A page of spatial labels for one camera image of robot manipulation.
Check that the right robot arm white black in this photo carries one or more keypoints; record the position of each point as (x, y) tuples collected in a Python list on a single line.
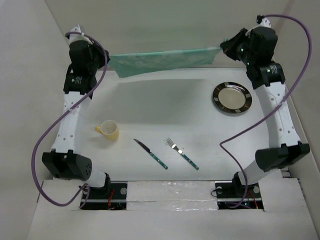
[(255, 49)]

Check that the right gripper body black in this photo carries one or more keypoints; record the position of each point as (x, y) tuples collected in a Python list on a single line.
[(237, 48)]

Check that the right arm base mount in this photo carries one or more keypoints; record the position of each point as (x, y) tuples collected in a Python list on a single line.
[(229, 193)]

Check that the knife with green handle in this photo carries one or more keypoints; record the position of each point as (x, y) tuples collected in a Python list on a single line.
[(151, 154)]

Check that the dark rimmed dinner plate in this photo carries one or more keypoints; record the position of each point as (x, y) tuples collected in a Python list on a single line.
[(232, 98)]

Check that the fork with green handle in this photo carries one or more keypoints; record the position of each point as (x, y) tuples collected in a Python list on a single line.
[(181, 153)]

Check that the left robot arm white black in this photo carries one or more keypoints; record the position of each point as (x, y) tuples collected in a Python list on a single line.
[(65, 160)]

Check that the green patterned cloth placemat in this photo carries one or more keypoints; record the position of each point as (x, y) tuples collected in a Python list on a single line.
[(131, 64)]

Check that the yellow mug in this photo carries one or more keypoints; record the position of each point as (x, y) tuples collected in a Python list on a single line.
[(109, 129)]

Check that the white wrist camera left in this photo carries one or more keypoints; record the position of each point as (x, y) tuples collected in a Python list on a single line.
[(78, 28)]

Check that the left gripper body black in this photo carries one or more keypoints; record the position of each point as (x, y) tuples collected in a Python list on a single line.
[(99, 58)]

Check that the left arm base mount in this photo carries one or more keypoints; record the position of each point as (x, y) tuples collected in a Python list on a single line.
[(114, 198)]

